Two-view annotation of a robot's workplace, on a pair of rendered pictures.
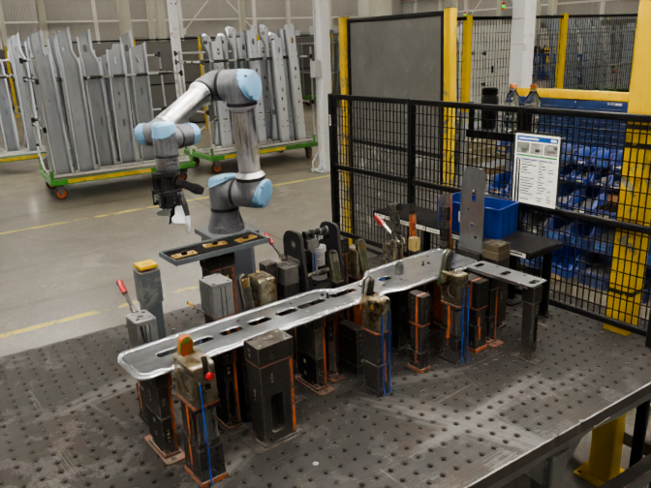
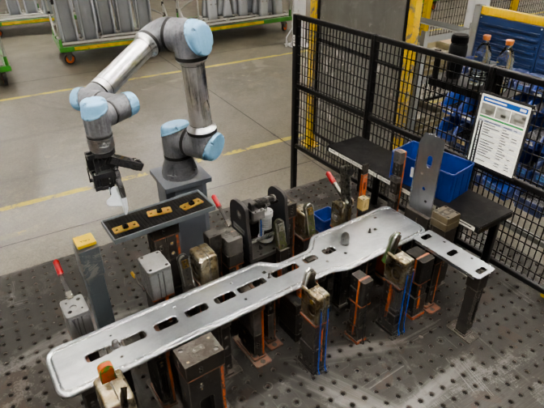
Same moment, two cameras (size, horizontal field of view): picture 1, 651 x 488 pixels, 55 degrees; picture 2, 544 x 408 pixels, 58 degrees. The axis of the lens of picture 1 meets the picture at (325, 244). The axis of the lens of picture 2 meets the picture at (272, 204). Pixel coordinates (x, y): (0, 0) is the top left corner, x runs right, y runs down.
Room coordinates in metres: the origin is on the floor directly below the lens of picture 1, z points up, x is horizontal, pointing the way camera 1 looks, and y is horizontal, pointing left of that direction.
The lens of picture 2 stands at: (0.71, -0.09, 2.08)
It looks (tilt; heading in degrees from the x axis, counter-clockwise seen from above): 32 degrees down; 3
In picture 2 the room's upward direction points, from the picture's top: straight up
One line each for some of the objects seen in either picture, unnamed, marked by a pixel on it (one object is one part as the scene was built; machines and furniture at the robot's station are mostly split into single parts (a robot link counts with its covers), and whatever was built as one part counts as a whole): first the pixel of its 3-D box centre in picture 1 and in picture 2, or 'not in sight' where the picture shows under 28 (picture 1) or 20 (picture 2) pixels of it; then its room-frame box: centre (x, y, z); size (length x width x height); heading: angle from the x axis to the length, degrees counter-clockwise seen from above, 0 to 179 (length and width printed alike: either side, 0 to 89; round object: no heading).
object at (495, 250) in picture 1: (494, 285); (438, 248); (2.32, -0.67, 0.88); 0.08 x 0.08 x 0.36; 37
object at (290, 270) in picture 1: (288, 312); (232, 274); (2.11, 0.15, 0.89); 0.13 x 0.11 x 0.38; 37
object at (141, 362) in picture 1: (324, 300); (265, 281); (1.96, 0.01, 1.00); 1.38 x 0.22 x 0.02; 127
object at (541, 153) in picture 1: (536, 169); (498, 134); (2.51, -0.87, 1.30); 0.23 x 0.02 x 0.31; 37
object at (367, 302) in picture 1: (375, 343); (313, 328); (1.87, -0.15, 0.87); 0.12 x 0.09 x 0.35; 37
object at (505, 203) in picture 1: (477, 214); (429, 170); (2.60, -0.66, 1.09); 0.30 x 0.17 x 0.13; 45
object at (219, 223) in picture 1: (225, 217); (179, 163); (2.51, 0.41, 1.15); 0.15 x 0.15 x 0.10
